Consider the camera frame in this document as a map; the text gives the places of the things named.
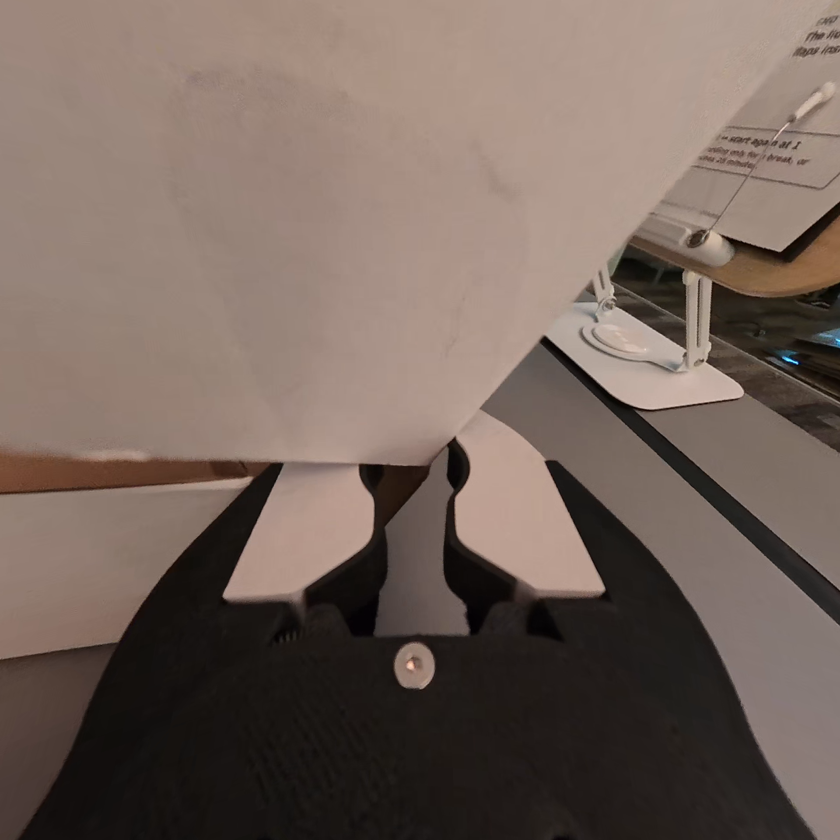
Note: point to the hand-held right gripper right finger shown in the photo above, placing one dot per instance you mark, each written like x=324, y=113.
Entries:
x=518, y=525

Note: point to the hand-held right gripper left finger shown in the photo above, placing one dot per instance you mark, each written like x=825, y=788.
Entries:
x=308, y=531

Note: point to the white cardboard mailer box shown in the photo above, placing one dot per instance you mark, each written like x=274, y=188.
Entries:
x=295, y=229

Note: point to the wooden document stand white base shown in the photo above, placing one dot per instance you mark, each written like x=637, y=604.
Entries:
x=656, y=387

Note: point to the printed instruction sheet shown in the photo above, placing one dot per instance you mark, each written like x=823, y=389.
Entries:
x=787, y=197

